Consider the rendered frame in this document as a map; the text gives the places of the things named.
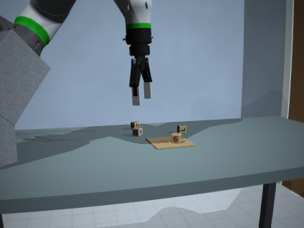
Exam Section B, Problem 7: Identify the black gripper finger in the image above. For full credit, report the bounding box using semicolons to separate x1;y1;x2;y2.
129;59;145;105
141;57;152;99

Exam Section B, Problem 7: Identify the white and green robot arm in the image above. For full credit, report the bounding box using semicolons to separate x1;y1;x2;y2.
0;0;153;57

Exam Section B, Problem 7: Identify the tan square mat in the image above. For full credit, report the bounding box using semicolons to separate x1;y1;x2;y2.
146;136;196;150

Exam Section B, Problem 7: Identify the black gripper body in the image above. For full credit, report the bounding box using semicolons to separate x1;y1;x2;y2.
129;45;150;68

